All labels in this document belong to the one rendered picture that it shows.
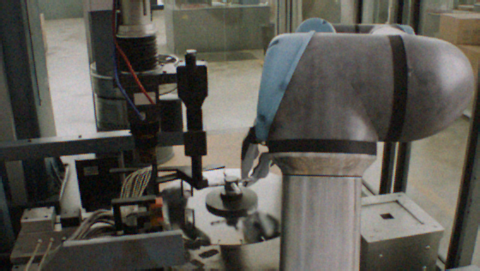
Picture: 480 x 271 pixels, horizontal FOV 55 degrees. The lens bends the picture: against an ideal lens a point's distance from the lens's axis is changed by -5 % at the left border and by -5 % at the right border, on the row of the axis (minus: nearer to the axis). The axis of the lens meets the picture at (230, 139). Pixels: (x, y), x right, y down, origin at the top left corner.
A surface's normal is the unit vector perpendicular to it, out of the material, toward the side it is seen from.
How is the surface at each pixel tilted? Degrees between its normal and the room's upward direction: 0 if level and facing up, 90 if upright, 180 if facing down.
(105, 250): 90
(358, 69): 60
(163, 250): 90
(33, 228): 90
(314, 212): 66
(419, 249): 90
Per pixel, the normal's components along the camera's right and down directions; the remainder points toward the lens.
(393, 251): 0.20, 0.34
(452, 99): 0.47, 0.33
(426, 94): 0.07, 0.18
